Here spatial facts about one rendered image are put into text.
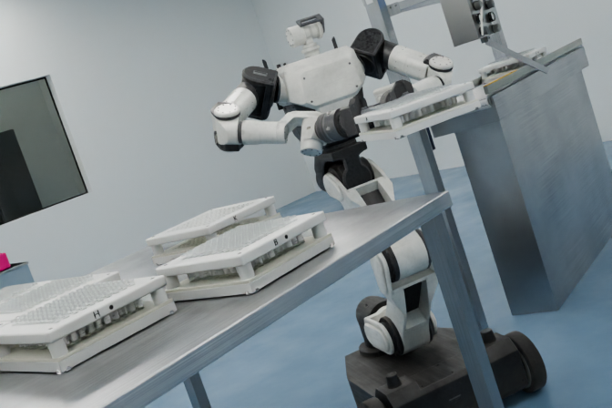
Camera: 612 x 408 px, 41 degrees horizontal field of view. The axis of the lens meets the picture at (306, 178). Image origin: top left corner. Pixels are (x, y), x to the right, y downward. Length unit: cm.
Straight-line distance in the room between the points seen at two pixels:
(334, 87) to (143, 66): 572
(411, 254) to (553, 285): 105
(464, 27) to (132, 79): 544
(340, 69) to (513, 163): 95
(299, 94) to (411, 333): 87
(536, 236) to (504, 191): 22
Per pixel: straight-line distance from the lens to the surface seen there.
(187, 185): 831
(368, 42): 281
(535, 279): 347
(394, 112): 203
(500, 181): 338
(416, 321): 278
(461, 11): 315
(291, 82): 267
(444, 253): 180
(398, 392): 261
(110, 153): 796
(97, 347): 144
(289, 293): 139
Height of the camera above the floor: 118
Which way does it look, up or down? 6 degrees down
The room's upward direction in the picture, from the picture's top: 19 degrees counter-clockwise
